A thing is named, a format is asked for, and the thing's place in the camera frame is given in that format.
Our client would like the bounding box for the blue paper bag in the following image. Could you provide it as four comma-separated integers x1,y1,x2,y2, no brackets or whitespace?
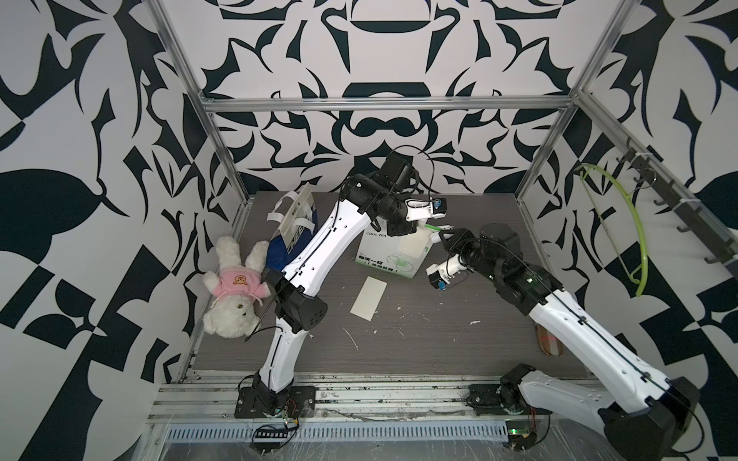
266,184,318,270

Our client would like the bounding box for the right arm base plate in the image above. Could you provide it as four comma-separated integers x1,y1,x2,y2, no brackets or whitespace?
465,383,552,416

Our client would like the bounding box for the green hose loop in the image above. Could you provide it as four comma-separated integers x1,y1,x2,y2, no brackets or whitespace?
575,162,650,298

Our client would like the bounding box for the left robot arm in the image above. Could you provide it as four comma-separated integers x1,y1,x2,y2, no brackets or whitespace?
252,173,447,408

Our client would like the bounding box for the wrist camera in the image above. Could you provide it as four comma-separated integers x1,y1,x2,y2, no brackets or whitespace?
429,198,448,219
426,255,466,291

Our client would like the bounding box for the black wall hook rail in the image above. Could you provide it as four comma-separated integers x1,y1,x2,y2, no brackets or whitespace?
618,136,737,279

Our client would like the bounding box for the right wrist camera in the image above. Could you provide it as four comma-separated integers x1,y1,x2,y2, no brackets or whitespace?
426,255,466,291

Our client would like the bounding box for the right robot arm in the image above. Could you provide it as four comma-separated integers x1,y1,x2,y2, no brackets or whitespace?
427,224,700,460

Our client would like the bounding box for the white paper receipt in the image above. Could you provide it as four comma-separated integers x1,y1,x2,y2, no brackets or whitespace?
350,277,387,322

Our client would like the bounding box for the green white tea bag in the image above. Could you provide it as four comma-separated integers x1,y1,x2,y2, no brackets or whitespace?
356,224,453,279

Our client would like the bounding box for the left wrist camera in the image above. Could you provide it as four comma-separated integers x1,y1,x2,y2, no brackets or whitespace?
429,198,448,219

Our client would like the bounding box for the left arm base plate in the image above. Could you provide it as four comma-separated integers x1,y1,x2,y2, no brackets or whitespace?
234,385,317,419

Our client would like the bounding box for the plaid pouch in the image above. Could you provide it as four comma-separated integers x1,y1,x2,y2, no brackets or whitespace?
534,324,565,357

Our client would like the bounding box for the white teddy bear pink shirt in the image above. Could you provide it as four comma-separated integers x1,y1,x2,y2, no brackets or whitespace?
203,236,271,339

